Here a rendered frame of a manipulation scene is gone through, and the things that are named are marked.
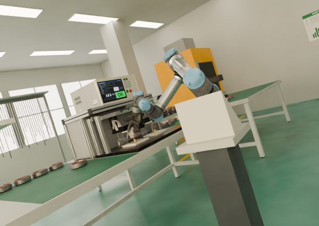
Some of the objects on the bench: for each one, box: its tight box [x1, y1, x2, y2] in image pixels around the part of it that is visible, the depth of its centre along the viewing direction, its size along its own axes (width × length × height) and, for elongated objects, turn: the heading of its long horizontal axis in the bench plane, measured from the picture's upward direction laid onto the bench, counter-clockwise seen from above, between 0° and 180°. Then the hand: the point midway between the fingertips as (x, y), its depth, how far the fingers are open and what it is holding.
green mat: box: [0, 152, 139, 204], centre depth 153 cm, size 94×61×1 cm, turn 138°
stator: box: [70, 159, 87, 170], centre depth 165 cm, size 11×11×4 cm
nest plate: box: [122, 137, 149, 148], centre depth 179 cm, size 15×15×1 cm
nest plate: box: [143, 129, 168, 138], centre depth 198 cm, size 15×15×1 cm
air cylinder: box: [116, 137, 129, 147], centre depth 188 cm, size 5×8×6 cm
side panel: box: [63, 119, 96, 162], centre depth 189 cm, size 28×3×32 cm, turn 138°
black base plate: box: [96, 125, 182, 159], centre depth 190 cm, size 47×64×2 cm
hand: (133, 135), depth 179 cm, fingers closed on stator, 13 cm apart
